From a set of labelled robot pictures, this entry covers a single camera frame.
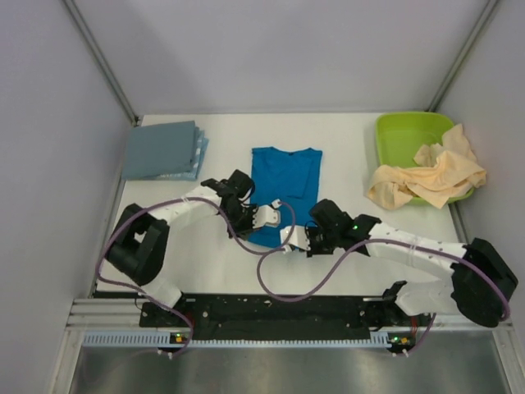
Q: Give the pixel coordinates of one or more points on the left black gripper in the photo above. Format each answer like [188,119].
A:
[243,231]

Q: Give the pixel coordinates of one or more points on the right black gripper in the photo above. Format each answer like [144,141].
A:
[313,249]

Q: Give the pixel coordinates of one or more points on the bright blue t shirt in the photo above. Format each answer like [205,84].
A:
[292,177]

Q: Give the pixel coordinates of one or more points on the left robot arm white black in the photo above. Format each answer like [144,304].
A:
[138,244]

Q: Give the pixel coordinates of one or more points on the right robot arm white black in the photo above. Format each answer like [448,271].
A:
[471,279]

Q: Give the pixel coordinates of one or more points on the folded grey-blue t shirt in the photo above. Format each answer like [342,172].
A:
[160,149]

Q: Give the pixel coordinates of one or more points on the green plastic bin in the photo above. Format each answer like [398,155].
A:
[399,135]

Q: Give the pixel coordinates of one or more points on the peach t shirt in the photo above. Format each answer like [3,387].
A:
[443,171]

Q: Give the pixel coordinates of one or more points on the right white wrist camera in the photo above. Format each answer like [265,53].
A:
[294,239]

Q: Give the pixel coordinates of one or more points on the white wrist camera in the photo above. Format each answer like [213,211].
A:
[267,215]
[294,239]

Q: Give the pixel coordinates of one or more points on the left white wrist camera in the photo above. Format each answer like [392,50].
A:
[267,215]

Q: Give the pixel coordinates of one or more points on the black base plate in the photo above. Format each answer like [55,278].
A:
[318,317]

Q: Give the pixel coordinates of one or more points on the light blue cable duct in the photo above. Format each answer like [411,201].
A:
[171,341]

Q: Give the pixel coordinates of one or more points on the left aluminium corner post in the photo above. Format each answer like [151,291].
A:
[100,60]

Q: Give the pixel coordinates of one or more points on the aluminium corner post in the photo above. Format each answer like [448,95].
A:
[474,36]
[100,60]

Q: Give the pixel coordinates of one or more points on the right aluminium corner post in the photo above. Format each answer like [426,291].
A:
[474,36]

